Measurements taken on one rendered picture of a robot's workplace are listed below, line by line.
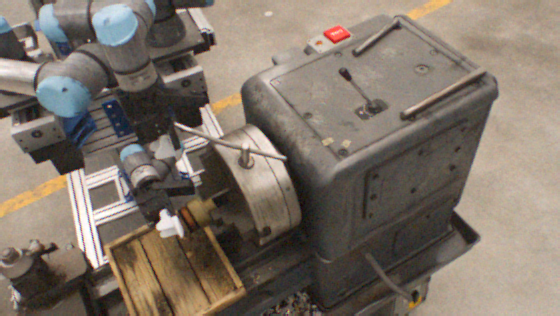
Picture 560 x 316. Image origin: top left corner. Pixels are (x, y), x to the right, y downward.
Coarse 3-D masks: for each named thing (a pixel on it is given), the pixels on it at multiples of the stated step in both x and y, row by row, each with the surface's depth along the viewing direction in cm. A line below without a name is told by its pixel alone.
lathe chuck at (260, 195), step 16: (208, 144) 131; (240, 144) 124; (224, 160) 121; (256, 160) 121; (240, 176) 119; (256, 176) 120; (272, 176) 120; (240, 192) 121; (256, 192) 119; (272, 192) 120; (256, 208) 119; (272, 208) 121; (256, 224) 121; (272, 224) 124; (288, 224) 128; (256, 240) 131
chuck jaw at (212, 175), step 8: (216, 144) 128; (208, 152) 129; (200, 160) 128; (208, 160) 126; (216, 160) 127; (208, 168) 127; (216, 168) 128; (200, 176) 128; (208, 176) 127; (216, 176) 128; (224, 176) 129; (200, 184) 130; (208, 184) 128; (216, 184) 129; (224, 184) 130; (200, 192) 127; (208, 192) 128; (216, 192) 129
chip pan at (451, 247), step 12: (456, 228) 182; (456, 240) 179; (468, 240) 178; (432, 252) 177; (444, 252) 176; (456, 252) 176; (420, 264) 174; (432, 264) 174; (396, 276) 172; (408, 276) 171; (372, 288) 169; (384, 288) 169; (360, 300) 167; (372, 300) 167; (336, 312) 165; (348, 312) 165
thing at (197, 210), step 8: (192, 200) 129; (200, 200) 128; (208, 200) 129; (184, 208) 128; (192, 208) 127; (200, 208) 127; (208, 208) 128; (216, 208) 129; (184, 216) 126; (192, 216) 127; (200, 216) 127; (208, 216) 127; (192, 224) 126; (200, 224) 127; (208, 224) 129; (192, 232) 128
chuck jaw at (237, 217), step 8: (224, 208) 128; (232, 208) 128; (240, 208) 128; (216, 216) 127; (224, 216) 127; (232, 216) 126; (240, 216) 126; (216, 224) 128; (224, 224) 128; (232, 224) 126; (240, 224) 125; (248, 224) 124; (240, 232) 123; (248, 232) 124; (256, 232) 126; (264, 232) 125
